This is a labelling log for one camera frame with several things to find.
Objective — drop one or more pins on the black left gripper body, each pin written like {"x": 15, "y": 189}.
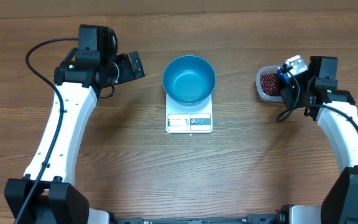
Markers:
{"x": 125, "y": 68}

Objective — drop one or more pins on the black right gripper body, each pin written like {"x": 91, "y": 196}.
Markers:
{"x": 289, "y": 98}

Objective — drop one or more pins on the blue plastic measuring scoop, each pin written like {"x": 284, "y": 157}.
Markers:
{"x": 283, "y": 76}

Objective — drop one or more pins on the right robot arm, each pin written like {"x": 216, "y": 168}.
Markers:
{"x": 313, "y": 87}

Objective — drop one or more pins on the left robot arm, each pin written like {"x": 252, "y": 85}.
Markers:
{"x": 46, "y": 192}

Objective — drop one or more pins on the blue metal bowl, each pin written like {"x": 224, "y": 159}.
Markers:
{"x": 189, "y": 79}

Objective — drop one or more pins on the white digital kitchen scale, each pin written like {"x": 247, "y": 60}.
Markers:
{"x": 189, "y": 119}

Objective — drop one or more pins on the red adzuki beans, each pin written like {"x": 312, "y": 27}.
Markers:
{"x": 270, "y": 84}

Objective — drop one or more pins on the clear plastic food container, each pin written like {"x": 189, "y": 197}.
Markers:
{"x": 262, "y": 95}

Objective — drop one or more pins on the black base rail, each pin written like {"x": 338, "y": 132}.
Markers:
{"x": 249, "y": 219}

